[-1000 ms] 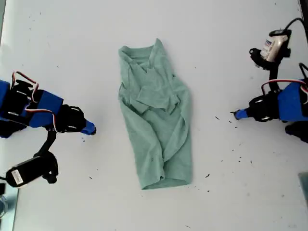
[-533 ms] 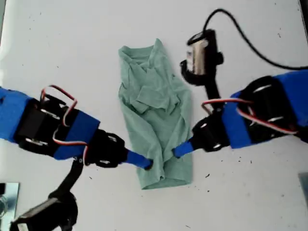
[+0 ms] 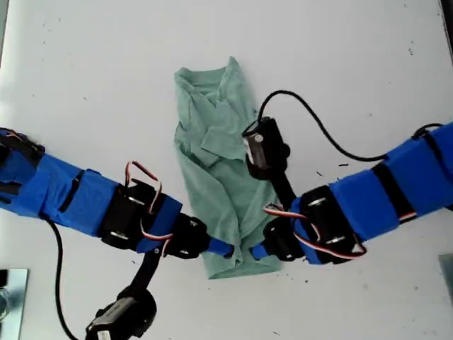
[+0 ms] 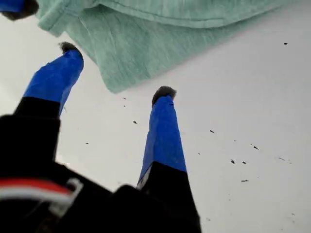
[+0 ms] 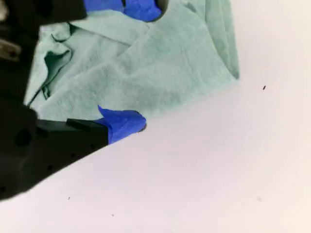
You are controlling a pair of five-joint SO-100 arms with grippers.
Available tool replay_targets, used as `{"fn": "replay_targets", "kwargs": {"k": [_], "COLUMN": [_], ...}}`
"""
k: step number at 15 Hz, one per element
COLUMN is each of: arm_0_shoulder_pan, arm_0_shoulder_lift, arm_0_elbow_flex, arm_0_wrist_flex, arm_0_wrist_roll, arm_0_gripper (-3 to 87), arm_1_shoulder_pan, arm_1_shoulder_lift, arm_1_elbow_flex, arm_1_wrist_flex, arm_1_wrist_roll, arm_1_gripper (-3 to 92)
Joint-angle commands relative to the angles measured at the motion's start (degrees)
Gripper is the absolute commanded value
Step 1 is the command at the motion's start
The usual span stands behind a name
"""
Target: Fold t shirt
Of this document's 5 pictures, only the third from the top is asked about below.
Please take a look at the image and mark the camera black stalk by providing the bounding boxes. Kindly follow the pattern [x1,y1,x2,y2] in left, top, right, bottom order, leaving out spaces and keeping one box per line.
[116,247,168,306]
[268,172,297,214]

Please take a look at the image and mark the green t-shirt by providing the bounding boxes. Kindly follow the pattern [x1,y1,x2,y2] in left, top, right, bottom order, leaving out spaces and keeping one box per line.
[172,55,282,281]

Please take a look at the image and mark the arm red white wire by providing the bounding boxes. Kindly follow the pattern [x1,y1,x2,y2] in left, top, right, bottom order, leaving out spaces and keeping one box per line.
[125,160,175,256]
[264,203,367,260]

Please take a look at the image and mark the camera black cable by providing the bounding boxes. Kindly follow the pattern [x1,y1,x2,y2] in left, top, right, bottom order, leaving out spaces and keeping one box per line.
[42,217,81,340]
[256,89,391,163]

